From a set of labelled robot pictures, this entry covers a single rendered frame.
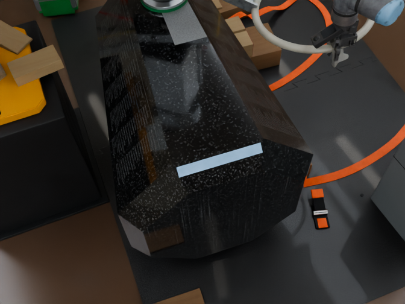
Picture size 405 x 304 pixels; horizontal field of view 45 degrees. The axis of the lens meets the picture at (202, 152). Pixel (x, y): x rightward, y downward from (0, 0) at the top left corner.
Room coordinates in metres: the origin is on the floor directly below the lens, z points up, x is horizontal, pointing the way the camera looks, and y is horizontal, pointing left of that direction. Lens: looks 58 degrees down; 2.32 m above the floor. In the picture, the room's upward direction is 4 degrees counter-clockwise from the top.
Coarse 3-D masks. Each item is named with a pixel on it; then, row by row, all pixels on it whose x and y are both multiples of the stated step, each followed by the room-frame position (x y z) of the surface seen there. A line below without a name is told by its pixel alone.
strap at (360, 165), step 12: (288, 0) 2.59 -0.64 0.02; (312, 0) 2.58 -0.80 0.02; (240, 12) 2.30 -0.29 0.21; (264, 12) 2.39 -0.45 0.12; (324, 12) 2.46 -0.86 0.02; (312, 60) 2.05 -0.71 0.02; (300, 72) 1.96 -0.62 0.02; (276, 84) 1.88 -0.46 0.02; (396, 144) 1.41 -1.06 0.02; (372, 156) 1.34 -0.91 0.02; (348, 168) 1.28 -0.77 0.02; (360, 168) 1.27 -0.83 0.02; (312, 180) 1.22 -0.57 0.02; (324, 180) 1.21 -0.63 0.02
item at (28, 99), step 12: (0, 48) 1.55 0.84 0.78; (24, 48) 1.54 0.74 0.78; (0, 60) 1.48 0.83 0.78; (12, 60) 1.48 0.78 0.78; (0, 84) 1.35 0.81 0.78; (12, 84) 1.34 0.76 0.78; (24, 84) 1.34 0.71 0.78; (36, 84) 1.33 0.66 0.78; (0, 96) 1.29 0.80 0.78; (12, 96) 1.28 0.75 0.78; (24, 96) 1.28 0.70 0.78; (36, 96) 1.27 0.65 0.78; (0, 108) 1.22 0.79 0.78; (12, 108) 1.22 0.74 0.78; (24, 108) 1.22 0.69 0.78; (36, 108) 1.22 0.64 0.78; (0, 120) 1.17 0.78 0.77; (12, 120) 1.18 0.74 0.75
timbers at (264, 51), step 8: (224, 8) 2.43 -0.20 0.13; (232, 8) 2.43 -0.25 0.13; (240, 8) 2.44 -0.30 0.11; (224, 16) 2.41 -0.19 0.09; (264, 24) 2.25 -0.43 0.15; (248, 32) 2.19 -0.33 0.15; (256, 32) 2.19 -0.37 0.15; (256, 40) 2.12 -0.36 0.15; (264, 40) 2.11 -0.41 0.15; (256, 48) 2.06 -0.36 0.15; (264, 48) 2.05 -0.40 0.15; (272, 48) 2.05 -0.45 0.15; (280, 48) 2.04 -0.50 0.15; (256, 56) 2.00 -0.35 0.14; (264, 56) 2.01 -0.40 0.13; (272, 56) 2.02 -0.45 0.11; (280, 56) 2.03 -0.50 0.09; (256, 64) 2.00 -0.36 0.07; (264, 64) 2.01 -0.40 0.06; (272, 64) 2.02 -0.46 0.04
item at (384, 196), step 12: (396, 156) 1.09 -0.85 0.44; (396, 168) 1.06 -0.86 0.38; (384, 180) 1.08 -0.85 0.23; (396, 180) 1.04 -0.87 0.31; (384, 192) 1.05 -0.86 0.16; (396, 192) 1.01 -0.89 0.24; (384, 204) 1.02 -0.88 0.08; (396, 204) 0.98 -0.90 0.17; (396, 216) 0.95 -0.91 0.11; (396, 228) 0.92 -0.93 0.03
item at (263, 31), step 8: (256, 0) 1.58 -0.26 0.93; (256, 8) 1.53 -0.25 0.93; (256, 16) 1.48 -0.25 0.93; (256, 24) 1.44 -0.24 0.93; (368, 24) 1.36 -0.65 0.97; (264, 32) 1.39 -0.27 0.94; (360, 32) 1.32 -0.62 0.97; (272, 40) 1.35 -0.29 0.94; (280, 40) 1.33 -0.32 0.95; (288, 48) 1.30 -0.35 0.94; (296, 48) 1.29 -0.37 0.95; (304, 48) 1.28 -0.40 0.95; (312, 48) 1.27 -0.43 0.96; (320, 48) 1.27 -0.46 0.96; (328, 48) 1.27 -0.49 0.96
